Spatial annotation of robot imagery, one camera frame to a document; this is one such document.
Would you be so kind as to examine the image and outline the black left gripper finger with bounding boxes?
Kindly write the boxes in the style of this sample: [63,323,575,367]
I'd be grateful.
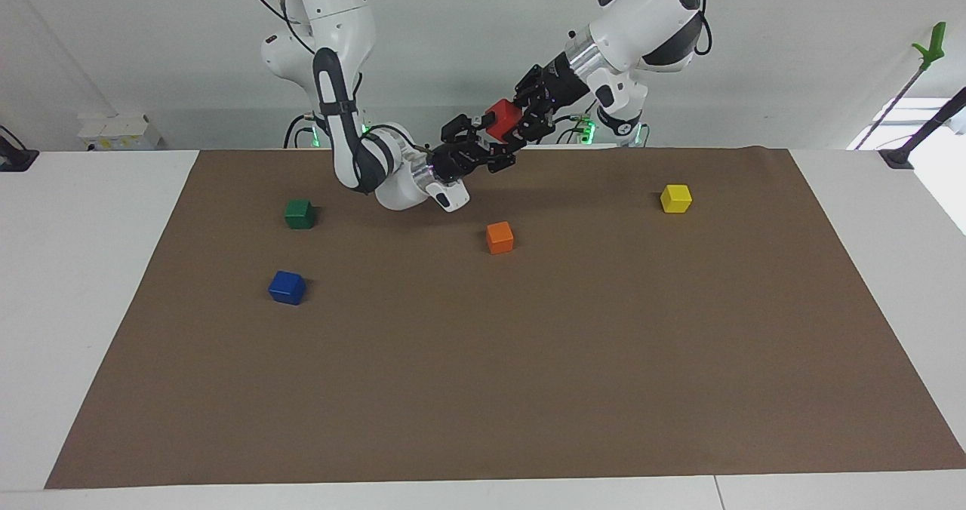
[513,103,556,146]
[513,65,549,108]

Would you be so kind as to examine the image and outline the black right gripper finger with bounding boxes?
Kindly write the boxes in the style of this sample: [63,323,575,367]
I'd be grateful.
[478,142,518,174]
[441,114,498,143]

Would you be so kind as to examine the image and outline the red wooden block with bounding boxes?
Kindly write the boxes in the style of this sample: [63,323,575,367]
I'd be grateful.
[485,100,523,145]

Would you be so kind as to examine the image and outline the orange wooden block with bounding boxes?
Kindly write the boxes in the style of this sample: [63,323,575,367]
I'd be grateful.
[485,221,515,255]

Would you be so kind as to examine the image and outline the yellow wooden block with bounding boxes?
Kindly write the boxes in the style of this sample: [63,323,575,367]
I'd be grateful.
[660,184,693,214]

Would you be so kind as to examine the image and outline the blue wooden block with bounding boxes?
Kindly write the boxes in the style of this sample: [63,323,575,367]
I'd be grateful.
[268,270,307,306]

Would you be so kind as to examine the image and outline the brown table mat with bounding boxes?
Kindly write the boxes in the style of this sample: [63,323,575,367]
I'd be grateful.
[44,146,966,490]

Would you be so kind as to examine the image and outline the white box yellow labels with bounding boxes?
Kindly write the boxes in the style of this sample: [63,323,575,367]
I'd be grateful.
[78,113,163,153]

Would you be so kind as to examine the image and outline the green-tipped thin pole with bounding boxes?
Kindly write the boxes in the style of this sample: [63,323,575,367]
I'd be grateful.
[854,21,948,150]

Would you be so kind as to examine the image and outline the black table clamp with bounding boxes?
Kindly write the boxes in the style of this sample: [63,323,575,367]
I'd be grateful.
[0,125,40,173]

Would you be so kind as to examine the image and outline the black left base cable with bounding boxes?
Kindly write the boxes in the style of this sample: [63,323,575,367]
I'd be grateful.
[557,114,597,146]

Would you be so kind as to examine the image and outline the black base cable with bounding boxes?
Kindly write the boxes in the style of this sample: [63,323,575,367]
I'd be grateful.
[284,113,315,149]
[557,114,597,146]

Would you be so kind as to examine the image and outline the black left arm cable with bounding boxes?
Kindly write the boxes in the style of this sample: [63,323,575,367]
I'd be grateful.
[694,0,714,57]

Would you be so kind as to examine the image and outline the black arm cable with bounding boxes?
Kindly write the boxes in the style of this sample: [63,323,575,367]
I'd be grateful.
[243,0,318,57]
[694,0,714,57]

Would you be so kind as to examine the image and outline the black right base cable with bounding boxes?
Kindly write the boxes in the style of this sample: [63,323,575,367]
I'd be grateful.
[284,113,315,149]

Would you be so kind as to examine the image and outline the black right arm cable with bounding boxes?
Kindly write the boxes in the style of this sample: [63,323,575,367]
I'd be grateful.
[243,0,318,57]

